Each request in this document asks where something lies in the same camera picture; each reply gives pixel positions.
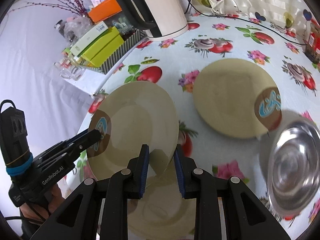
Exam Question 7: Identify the beige plate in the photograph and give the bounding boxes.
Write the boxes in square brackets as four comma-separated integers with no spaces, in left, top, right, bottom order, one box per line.
[86,81,178,184]
[128,162,196,239]
[193,59,282,139]

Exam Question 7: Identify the stainless steel bowl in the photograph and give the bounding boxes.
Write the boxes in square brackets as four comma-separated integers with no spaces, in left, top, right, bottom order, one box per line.
[259,110,319,217]

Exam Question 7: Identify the person left hand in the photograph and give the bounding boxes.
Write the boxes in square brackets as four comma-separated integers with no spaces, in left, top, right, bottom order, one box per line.
[19,184,65,222]

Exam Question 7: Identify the white side shelf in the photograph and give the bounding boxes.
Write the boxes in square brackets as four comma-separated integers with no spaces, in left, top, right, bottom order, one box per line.
[53,62,108,98]

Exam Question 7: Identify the glass mug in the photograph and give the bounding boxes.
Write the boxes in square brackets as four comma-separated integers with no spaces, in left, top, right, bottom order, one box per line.
[60,65,85,81]

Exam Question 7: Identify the lime green box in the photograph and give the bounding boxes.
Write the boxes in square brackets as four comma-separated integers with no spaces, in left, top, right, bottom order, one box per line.
[80,27,124,68]

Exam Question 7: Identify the floral vinyl tablecloth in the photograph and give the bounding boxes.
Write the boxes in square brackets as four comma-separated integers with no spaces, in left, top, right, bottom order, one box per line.
[60,12,320,239]

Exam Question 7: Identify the white green flat box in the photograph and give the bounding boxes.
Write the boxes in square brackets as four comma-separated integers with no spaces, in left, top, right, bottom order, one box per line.
[70,21,108,56]

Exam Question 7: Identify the chevron pattern tray box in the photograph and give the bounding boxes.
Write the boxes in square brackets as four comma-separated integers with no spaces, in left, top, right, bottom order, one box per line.
[84,30,146,75]

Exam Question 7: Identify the orange box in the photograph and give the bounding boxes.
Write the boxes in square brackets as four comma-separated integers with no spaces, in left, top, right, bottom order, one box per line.
[88,0,121,23]

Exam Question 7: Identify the white electric kettle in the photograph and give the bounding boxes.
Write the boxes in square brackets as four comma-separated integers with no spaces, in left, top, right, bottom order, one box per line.
[116,0,188,41]

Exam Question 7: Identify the red lid sauce jar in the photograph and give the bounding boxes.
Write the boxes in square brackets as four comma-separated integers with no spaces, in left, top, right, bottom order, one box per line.
[305,19,320,64]

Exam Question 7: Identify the heart pattern curtain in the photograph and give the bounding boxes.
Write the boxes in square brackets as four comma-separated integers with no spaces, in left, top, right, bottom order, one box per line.
[191,0,319,35]

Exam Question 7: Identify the black power cable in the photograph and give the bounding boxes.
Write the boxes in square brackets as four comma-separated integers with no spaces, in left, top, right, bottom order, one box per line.
[178,0,308,46]

